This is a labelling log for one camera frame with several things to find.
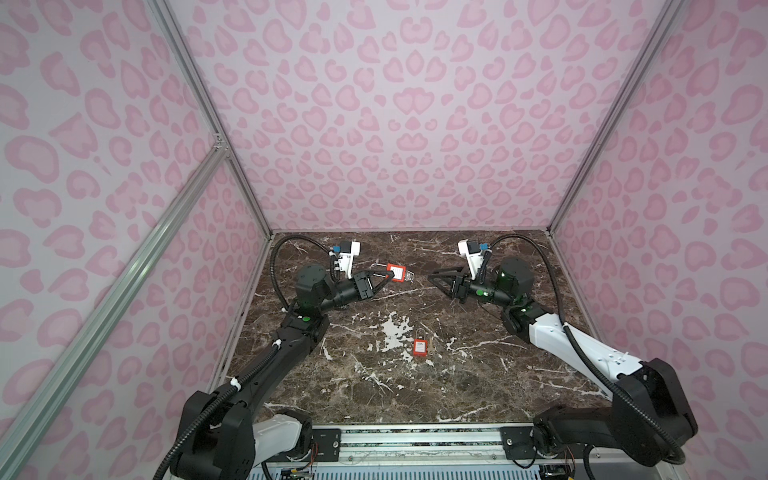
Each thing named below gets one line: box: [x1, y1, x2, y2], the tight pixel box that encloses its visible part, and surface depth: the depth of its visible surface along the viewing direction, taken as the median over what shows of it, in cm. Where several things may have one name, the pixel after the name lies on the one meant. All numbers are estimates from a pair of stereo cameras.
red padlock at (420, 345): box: [412, 328, 429, 357], surface depth 90 cm
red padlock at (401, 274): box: [386, 263, 416, 283], surface depth 73 cm
